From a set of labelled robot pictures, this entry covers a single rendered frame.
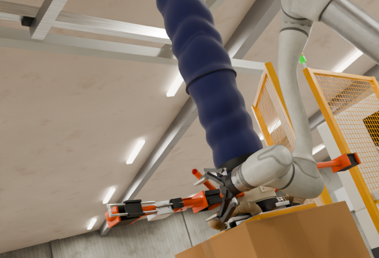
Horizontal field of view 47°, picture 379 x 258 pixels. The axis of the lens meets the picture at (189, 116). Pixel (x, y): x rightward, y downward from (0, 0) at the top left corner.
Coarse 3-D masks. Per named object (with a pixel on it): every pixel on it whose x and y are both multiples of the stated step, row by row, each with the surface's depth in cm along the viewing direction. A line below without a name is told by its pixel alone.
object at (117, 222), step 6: (114, 210) 134; (120, 210) 134; (120, 216) 133; (126, 216) 134; (138, 216) 137; (108, 222) 137; (114, 222) 134; (120, 222) 134; (126, 222) 137; (132, 222) 140
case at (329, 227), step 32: (256, 224) 140; (288, 224) 149; (320, 224) 160; (352, 224) 171; (192, 256) 156; (224, 256) 144; (256, 256) 134; (288, 256) 142; (320, 256) 151; (352, 256) 162
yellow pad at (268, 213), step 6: (288, 204) 170; (300, 204) 169; (306, 204) 169; (312, 204) 171; (264, 210) 161; (276, 210) 160; (282, 210) 159; (288, 210) 161; (294, 210) 163; (258, 216) 152; (264, 216) 152; (270, 216) 154
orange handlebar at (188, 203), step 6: (324, 162) 168; (330, 162) 170; (336, 162) 172; (318, 168) 165; (186, 198) 151; (198, 198) 154; (186, 204) 150; (192, 204) 151; (144, 210) 139; (150, 210) 141; (174, 210) 152; (180, 210) 151; (108, 216) 133; (114, 216) 133
